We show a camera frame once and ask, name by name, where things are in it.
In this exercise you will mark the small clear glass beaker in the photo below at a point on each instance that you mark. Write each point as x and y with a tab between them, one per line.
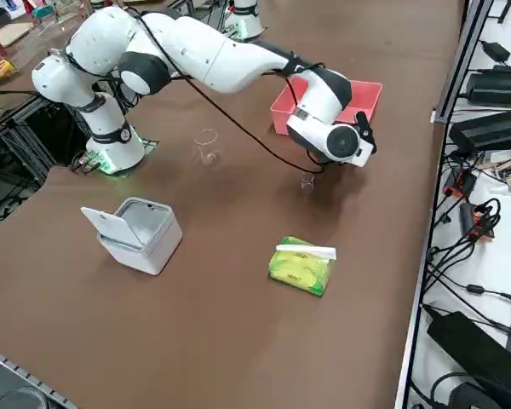
307	184

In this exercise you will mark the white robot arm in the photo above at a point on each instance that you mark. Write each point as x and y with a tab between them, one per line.
213	55
247	21

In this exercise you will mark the large clear glass beaker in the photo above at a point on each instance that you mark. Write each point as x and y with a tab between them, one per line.
208	151

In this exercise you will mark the green tissue pack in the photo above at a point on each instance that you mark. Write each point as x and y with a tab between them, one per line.
300	270

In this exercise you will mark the white lidded trash bin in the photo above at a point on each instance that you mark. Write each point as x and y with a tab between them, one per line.
153	247

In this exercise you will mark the pink plastic rectangular container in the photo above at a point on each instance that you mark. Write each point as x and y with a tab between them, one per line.
366	98

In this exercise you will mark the orange black connector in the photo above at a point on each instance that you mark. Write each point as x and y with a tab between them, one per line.
477	223
462	181

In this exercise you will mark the large black power adapter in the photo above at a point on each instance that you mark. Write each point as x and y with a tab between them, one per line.
498	87
489	130

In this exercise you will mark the small black power adapter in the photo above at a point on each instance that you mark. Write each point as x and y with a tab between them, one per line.
496	51

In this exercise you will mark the yellow snack packet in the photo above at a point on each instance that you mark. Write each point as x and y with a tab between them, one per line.
0	74

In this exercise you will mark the brown cardboard sheet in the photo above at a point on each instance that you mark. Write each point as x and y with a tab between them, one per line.
8	34

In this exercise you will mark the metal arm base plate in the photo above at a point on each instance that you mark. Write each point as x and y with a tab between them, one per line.
89	164

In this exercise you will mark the aluminium frame profile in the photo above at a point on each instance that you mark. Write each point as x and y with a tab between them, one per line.
463	55

